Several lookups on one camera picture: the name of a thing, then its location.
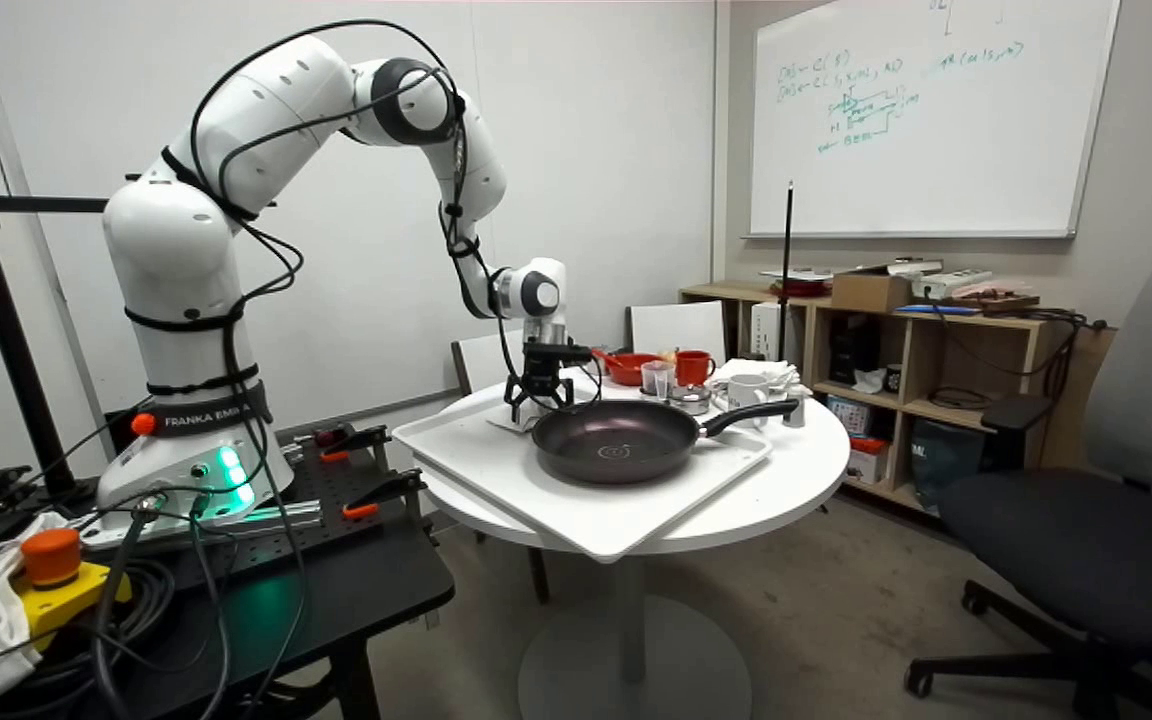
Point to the red bowl with beans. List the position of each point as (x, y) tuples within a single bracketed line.
[(629, 368)]

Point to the black orange clamp lower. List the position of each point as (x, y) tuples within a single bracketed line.
[(365, 504)]

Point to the white folded cloth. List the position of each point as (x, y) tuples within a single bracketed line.
[(760, 382)]

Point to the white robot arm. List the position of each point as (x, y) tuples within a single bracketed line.
[(203, 433)]

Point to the grey office chair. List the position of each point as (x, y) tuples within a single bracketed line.
[(1079, 547)]

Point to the white square tray board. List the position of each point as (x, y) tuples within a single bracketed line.
[(487, 452)]

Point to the wooden shelf unit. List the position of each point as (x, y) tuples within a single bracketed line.
[(927, 389)]

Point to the dark brown frying pan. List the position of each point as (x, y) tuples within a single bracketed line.
[(629, 440)]

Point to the black perforated robot table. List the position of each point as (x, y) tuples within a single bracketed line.
[(264, 625)]

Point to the emergency stop button box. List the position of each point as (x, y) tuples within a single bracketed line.
[(59, 580)]

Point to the round white table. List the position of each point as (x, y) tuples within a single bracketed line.
[(626, 655)]

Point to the cardboard box on shelf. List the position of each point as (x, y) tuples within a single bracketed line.
[(870, 293)]

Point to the wall whiteboard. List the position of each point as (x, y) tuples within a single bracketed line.
[(931, 119)]

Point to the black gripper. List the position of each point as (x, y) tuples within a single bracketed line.
[(543, 375)]

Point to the black orange clamp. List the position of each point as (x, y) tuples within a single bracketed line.
[(365, 504), (344, 445)]

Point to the red cup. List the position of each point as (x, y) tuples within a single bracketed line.
[(695, 365)]

